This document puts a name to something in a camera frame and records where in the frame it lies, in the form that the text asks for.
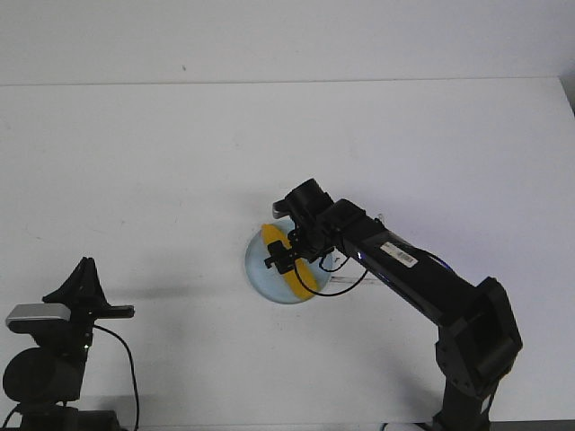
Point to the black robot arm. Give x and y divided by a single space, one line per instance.
478 337
44 381

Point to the clear tape strip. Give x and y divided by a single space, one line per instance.
348 281

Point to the yellow corn cob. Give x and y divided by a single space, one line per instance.
300 283

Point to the light blue round plate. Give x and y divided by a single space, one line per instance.
266 281

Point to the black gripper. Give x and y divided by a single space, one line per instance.
83 316
312 238

